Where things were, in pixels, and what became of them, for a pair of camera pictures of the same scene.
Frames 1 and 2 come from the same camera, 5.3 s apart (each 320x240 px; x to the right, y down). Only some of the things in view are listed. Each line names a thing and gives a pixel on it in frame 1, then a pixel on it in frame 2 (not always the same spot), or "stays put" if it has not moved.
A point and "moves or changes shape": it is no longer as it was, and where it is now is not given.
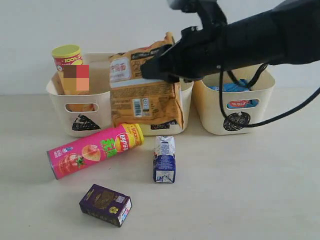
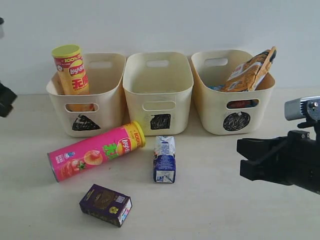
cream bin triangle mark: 85,115 stays put
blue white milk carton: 164,160 stays put
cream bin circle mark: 246,94 stays put
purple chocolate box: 106,204 stays put
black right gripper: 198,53 to 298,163
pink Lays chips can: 69,156 moves or changes shape
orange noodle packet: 136,99 to 246,76
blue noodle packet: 243,86 stays put
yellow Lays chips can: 74,75 stays put
